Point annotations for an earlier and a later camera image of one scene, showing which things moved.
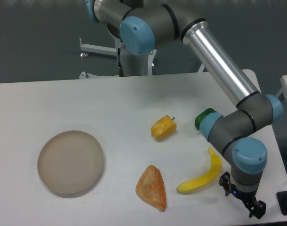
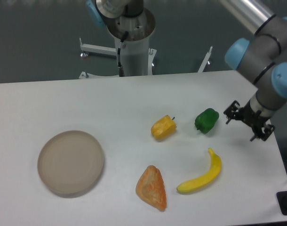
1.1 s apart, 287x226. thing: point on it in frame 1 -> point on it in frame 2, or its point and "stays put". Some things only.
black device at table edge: (285, 201) stays put
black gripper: (259, 209) -> (254, 119)
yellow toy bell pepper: (163, 128) stays put
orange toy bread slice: (151, 188) stays put
